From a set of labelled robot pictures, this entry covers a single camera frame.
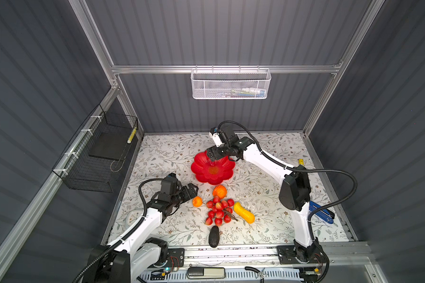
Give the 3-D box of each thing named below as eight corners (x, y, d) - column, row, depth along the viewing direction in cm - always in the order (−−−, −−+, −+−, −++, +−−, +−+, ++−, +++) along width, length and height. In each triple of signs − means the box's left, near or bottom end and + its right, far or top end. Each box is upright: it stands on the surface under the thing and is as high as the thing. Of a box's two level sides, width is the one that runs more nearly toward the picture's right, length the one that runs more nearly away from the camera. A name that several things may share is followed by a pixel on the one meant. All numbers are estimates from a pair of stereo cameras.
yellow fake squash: (230, 209, 89) (231, 206, 86) (235, 203, 91) (236, 200, 88) (251, 225, 84) (252, 222, 81) (255, 218, 86) (257, 216, 83)
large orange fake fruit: (211, 195, 93) (211, 190, 89) (218, 187, 96) (218, 182, 92) (220, 201, 91) (220, 197, 86) (227, 193, 94) (227, 188, 89)
